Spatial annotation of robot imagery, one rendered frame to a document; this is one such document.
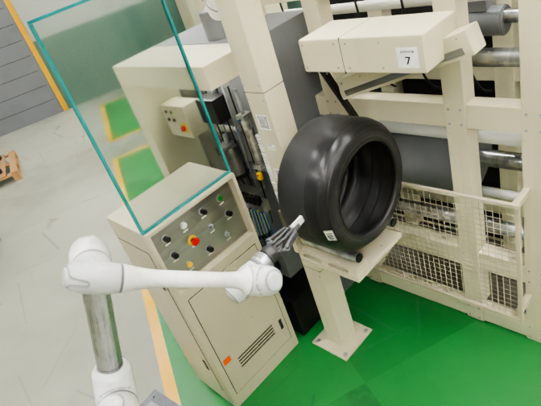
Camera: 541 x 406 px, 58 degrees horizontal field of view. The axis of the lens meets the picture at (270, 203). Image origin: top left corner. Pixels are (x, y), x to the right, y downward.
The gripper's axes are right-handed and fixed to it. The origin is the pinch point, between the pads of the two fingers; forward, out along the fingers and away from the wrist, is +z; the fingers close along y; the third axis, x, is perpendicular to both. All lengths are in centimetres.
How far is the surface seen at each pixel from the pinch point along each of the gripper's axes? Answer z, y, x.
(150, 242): -39, 54, -8
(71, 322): -85, 235, 110
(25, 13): 241, 888, -34
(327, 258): 10.5, 6.3, 36.0
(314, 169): 15.0, -5.3, -17.8
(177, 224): -23, 58, -2
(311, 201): 6.8, -6.2, -7.9
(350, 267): 10.8, -7.3, 36.0
